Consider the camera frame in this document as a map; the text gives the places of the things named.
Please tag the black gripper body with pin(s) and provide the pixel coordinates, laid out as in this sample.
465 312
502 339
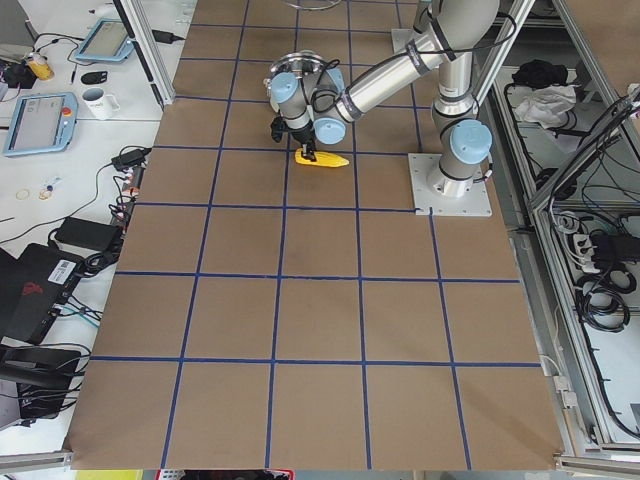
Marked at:
301 136

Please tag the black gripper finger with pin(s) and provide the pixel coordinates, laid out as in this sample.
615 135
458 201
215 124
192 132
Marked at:
308 152
276 135

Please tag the yellow corn cob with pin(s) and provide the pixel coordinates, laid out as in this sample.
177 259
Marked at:
321 159

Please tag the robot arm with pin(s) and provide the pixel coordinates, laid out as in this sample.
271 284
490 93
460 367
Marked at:
313 104

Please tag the power strip with plugs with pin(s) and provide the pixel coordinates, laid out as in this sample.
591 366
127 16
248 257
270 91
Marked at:
128 184

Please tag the white mug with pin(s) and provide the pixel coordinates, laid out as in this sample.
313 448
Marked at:
101 104

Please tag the far blue teach pendant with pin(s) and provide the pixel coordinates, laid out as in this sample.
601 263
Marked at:
107 42

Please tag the blue teach pendant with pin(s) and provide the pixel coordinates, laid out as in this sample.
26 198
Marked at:
42 123
107 42

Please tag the black computer mouse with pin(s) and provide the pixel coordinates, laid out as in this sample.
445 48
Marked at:
94 78

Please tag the black power brick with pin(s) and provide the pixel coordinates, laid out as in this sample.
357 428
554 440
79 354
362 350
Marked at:
87 234

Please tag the near blue teach pendant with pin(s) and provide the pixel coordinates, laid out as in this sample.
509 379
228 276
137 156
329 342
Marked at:
42 123

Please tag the black cloth heap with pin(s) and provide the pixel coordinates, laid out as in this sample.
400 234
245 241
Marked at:
540 74

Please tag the white cloth heap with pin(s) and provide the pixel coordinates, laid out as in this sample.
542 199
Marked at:
547 107

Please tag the black laptop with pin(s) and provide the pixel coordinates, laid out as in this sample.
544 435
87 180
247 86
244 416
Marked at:
33 286

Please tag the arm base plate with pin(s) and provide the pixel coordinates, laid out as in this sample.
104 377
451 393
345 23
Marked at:
437 195

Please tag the black charger with cable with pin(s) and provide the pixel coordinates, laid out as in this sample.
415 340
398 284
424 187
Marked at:
130 159

